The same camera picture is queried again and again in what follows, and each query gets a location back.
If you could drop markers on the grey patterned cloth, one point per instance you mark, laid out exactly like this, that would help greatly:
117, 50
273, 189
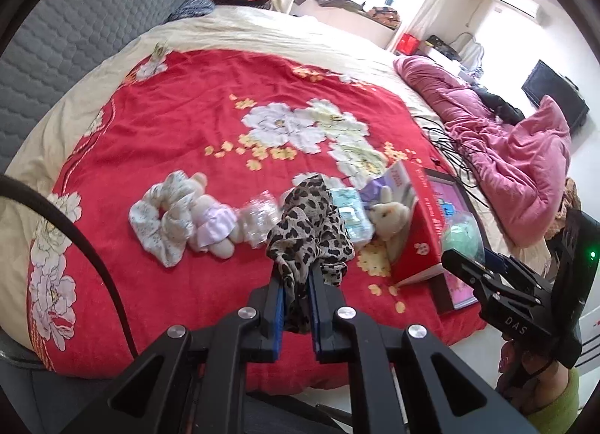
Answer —
192, 7

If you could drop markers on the black garment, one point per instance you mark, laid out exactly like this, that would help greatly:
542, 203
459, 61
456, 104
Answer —
501, 106

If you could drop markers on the red bag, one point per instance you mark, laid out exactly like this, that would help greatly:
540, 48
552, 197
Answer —
408, 44

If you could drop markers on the leopard print scrunchie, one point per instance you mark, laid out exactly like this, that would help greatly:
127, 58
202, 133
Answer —
304, 223

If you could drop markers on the clear plastic bag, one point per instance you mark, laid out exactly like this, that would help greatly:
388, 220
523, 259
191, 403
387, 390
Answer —
258, 218

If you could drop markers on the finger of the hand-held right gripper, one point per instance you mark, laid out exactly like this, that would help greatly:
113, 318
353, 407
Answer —
471, 272
515, 274

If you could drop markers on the white hanging cloth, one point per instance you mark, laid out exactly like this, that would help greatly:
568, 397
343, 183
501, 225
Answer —
473, 59

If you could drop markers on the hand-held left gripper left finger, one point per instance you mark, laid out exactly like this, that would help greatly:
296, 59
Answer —
279, 317

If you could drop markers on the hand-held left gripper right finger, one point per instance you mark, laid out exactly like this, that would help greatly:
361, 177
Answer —
315, 317

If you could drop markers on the plush doll with pink skirt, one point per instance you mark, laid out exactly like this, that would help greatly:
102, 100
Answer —
213, 223

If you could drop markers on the brown patterned clothes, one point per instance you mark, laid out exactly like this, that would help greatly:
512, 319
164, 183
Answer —
384, 16

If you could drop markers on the red cardboard box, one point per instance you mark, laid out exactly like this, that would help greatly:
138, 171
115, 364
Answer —
424, 228

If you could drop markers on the person's right forearm green sleeve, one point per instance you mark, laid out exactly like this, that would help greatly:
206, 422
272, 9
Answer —
558, 408

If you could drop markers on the white air conditioner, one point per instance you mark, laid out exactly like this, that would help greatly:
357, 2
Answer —
513, 0

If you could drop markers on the cream plush rabbit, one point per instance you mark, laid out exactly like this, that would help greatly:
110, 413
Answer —
389, 218

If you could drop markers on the green patterned tissue packet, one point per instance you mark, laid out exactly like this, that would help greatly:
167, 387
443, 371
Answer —
358, 225
344, 197

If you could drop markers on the red floral blanket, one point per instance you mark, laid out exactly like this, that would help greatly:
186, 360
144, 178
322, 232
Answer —
187, 125

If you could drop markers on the person's right hand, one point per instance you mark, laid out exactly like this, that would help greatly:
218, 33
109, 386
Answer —
536, 370

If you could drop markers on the green pompom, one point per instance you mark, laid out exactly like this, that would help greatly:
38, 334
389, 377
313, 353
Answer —
461, 235

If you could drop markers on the brown furry cloth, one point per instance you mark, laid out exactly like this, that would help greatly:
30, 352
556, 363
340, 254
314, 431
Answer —
565, 209

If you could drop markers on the pink quilt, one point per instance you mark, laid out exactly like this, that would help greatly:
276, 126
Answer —
506, 153

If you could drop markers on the black bag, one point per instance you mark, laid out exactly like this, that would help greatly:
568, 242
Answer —
443, 46

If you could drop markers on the grey quilted headboard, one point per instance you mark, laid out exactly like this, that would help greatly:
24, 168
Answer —
70, 31

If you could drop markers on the black monitor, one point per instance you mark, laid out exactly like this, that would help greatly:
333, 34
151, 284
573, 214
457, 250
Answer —
553, 92

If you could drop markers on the white floral scrunchie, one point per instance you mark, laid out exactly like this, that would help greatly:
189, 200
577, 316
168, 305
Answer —
145, 218

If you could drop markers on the purple satin bow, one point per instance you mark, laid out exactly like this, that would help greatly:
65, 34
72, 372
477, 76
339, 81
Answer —
372, 190

